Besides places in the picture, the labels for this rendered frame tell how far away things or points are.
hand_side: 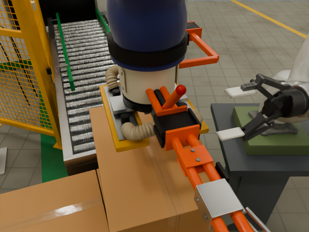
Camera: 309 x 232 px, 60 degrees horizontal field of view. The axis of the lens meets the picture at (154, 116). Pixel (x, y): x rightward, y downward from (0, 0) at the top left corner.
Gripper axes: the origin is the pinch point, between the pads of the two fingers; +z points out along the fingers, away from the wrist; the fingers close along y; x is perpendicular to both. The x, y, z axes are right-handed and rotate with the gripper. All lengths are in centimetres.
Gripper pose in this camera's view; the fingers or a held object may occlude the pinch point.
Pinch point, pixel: (226, 115)
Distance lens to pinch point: 68.5
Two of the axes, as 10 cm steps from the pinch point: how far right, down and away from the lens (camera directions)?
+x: -2.9, -6.1, 7.4
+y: 0.0, 7.7, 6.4
